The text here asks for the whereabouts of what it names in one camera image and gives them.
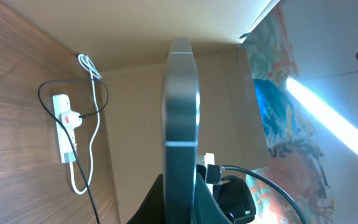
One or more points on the teal Galaxy smartphone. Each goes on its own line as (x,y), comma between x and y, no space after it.
(180,123)

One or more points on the white power strip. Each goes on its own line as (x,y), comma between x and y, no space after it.
(61,104)

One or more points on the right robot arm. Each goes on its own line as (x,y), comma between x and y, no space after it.
(234,199)

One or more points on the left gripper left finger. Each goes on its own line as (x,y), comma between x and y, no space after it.
(151,210)

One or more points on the white USB charger plug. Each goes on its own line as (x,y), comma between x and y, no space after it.
(71,119)

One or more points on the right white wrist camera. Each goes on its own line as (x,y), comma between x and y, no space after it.
(210,172)

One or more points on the bright ceiling light strip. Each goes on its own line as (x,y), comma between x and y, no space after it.
(334,122)

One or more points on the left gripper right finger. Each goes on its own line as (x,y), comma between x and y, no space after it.
(207,211)

